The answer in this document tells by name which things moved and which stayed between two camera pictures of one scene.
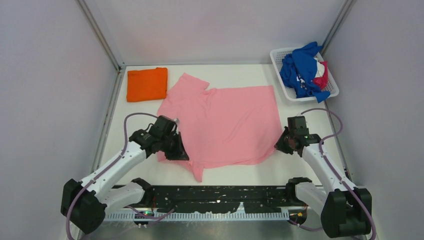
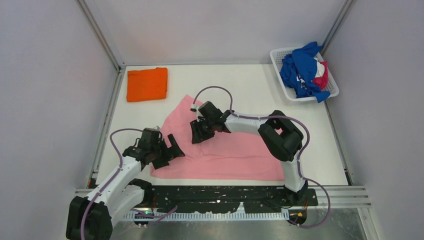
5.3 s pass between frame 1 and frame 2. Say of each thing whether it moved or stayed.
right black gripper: moved
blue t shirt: stayed
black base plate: stayed
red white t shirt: stayed
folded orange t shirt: stayed
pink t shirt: moved
